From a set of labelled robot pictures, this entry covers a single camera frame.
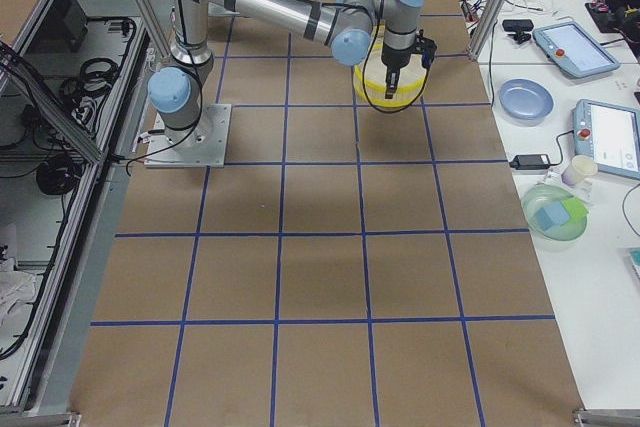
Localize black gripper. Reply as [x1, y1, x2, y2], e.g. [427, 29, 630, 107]
[382, 29, 436, 99]

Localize yellow steamer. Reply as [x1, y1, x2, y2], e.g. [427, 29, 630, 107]
[351, 39, 431, 109]

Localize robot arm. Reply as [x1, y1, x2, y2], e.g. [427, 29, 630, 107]
[170, 0, 436, 98]

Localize blue plate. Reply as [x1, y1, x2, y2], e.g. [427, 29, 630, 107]
[498, 78, 554, 127]

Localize black webcam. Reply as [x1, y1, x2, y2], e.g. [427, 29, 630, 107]
[502, 19, 534, 45]

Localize black power adapter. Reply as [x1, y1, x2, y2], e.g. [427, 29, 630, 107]
[509, 154, 552, 171]

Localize teach pendant far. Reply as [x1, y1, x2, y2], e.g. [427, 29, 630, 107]
[532, 21, 620, 78]

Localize teach pendant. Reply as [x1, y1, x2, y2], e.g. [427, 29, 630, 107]
[532, 21, 620, 78]
[572, 99, 639, 180]

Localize paper cup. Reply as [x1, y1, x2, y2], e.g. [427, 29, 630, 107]
[561, 155, 598, 187]

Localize green bowl with blocks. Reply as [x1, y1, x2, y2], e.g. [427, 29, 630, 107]
[522, 184, 589, 241]

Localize teach pendant near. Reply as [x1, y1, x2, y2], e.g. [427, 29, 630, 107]
[572, 99, 639, 180]

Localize aluminium frame post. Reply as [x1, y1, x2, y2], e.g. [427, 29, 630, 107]
[468, 0, 532, 63]

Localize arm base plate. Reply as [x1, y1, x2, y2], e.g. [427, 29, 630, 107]
[143, 104, 232, 168]

